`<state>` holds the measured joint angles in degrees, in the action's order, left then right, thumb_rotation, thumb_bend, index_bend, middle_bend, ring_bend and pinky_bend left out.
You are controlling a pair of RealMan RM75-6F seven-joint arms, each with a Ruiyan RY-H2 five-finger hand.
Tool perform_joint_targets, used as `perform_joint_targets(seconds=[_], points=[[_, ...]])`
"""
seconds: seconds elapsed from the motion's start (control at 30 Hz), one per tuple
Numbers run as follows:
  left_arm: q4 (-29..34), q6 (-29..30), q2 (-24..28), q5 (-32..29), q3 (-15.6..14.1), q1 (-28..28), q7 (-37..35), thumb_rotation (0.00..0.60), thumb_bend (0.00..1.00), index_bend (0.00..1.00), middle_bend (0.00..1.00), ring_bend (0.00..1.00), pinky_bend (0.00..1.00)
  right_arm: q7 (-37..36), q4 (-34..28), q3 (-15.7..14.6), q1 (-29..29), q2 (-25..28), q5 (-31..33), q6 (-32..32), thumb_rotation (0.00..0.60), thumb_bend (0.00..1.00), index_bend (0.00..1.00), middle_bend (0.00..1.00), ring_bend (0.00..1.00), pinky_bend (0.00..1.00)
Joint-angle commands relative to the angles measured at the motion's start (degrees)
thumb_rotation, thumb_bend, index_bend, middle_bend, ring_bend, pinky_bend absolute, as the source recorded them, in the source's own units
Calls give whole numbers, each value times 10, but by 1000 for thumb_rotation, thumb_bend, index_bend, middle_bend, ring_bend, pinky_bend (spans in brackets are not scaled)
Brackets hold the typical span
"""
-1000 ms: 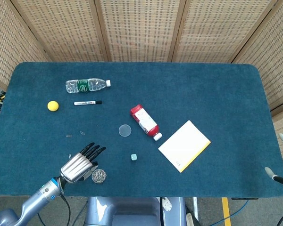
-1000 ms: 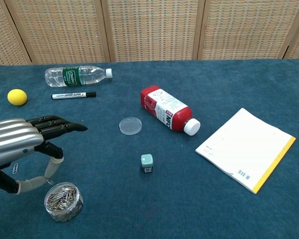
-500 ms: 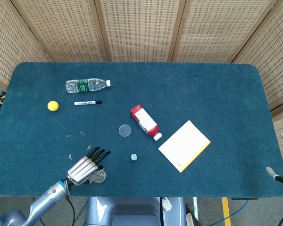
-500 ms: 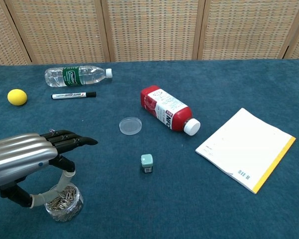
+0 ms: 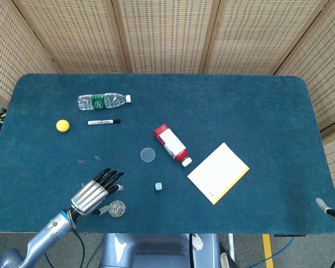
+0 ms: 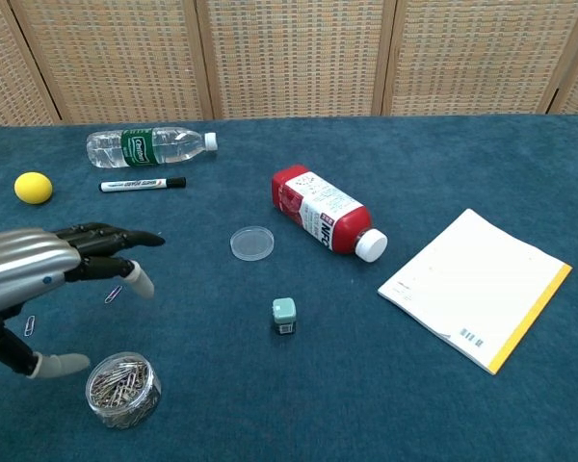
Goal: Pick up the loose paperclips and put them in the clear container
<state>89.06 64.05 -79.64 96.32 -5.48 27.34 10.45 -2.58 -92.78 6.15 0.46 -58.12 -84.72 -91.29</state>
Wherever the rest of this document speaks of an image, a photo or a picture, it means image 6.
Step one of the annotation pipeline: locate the white whiteboard marker black cap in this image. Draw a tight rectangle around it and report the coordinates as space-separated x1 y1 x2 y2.
98 176 188 193

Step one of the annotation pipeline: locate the blue felt table cover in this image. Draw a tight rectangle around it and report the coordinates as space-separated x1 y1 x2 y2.
0 114 578 462

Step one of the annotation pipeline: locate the red juice bottle white cap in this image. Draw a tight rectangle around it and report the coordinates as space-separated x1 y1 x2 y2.
270 164 389 264

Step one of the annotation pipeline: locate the container of paper clips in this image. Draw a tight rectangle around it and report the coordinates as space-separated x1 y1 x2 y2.
85 351 163 430

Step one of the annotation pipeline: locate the yellow foam ball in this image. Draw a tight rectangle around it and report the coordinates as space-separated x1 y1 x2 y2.
13 171 54 205

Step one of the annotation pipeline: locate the small teal cube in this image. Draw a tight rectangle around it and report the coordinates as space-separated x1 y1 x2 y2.
271 297 299 337

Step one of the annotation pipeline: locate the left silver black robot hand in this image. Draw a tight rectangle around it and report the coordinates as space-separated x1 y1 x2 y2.
0 221 167 380

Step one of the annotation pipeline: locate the clear water bottle green label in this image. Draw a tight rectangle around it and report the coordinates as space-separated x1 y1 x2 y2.
86 126 219 169

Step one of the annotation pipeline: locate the clear round plastic lid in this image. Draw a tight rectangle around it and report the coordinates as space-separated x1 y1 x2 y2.
229 225 276 262

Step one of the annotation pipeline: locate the white notebook yellow spine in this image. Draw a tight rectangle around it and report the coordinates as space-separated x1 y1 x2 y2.
377 208 573 376

